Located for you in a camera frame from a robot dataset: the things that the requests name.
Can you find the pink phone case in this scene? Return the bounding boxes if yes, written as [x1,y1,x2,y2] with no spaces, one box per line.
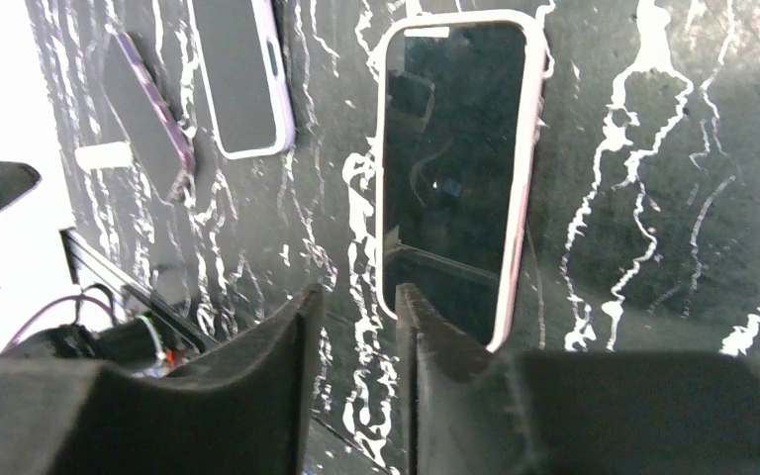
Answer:
[373,9,549,354]

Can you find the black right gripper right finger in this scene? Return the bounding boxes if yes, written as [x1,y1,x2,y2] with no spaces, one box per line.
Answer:
[396,284,760,474]

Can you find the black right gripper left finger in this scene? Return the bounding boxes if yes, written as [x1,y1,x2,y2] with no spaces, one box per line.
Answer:
[0,284,324,474]

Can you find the red-edged black phone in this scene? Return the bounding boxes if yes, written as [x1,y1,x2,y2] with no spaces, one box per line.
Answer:
[101,31,195,203]

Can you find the lavender phone case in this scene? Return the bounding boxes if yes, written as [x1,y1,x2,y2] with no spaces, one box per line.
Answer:
[186,0,297,161]

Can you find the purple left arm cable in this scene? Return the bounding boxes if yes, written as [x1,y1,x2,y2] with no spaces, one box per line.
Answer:
[2,293,119,352]

